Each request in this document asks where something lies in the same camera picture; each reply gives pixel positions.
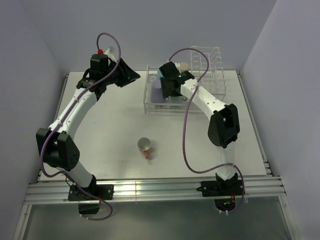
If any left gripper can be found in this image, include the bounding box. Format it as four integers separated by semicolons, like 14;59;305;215
102;58;140;88

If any light blue faceted mug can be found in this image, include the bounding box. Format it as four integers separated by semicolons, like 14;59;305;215
157;68;163;79

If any purple tumbler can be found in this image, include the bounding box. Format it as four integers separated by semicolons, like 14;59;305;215
150;79;166;104

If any clear glass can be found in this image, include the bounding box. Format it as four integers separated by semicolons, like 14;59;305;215
146;73;158;85

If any beige tall tumbler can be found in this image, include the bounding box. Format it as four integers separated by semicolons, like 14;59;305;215
179;62;189;73

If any orange espresso cup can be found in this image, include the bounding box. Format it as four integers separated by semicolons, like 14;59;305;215
137;137;152;159

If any pale blue teacup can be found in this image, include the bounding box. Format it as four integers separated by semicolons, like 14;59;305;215
166;96;188;104

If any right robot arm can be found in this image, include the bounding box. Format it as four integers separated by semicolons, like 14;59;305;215
159;61;245;196

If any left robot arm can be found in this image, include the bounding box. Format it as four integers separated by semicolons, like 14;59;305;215
36;53;141;200

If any clear acrylic plate holder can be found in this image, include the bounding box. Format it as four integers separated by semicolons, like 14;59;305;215
190;46;227;101

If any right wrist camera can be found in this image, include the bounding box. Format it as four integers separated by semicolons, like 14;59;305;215
174;62;182;71

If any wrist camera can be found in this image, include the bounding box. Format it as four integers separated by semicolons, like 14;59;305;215
97;46;117;62
174;62;182;71

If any white wire dish rack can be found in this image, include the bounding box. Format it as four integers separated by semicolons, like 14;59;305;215
143;65;202;114

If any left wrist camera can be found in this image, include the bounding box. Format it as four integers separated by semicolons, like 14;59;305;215
97;46;117;62

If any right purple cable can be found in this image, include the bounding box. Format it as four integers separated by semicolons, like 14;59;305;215
167;48;245;215

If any purple cable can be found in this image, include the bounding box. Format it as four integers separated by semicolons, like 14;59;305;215
167;48;245;215
39;32;122;222

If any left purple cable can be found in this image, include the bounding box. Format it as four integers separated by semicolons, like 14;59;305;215
39;32;122;222

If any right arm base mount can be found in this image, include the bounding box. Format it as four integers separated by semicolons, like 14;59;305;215
196;179;245;215

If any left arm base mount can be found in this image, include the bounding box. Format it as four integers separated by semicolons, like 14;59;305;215
67;184;114;216

